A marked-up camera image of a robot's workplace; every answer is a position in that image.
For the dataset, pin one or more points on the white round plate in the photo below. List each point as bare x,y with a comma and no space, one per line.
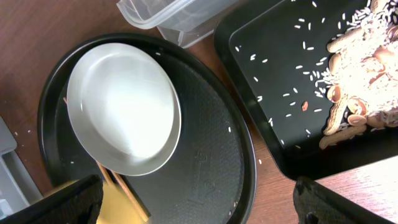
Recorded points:
124,109

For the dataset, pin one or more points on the clear plastic waste bin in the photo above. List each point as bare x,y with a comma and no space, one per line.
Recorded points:
182,22

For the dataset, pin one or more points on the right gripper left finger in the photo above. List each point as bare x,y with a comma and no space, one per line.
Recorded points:
77,203

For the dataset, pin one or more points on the round black serving tray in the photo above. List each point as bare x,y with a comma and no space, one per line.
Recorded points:
211,178

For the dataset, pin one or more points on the food scraps peanuts and rice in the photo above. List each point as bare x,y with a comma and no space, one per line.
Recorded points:
360,79

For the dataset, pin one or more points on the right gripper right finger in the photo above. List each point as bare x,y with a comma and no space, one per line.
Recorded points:
315,203

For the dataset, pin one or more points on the black rectangular tray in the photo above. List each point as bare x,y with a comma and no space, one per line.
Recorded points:
273,51

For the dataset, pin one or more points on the grey plastic dishwasher rack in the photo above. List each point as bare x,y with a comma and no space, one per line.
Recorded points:
18,190

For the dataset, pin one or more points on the wooden chopstick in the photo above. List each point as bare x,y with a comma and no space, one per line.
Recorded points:
131,196

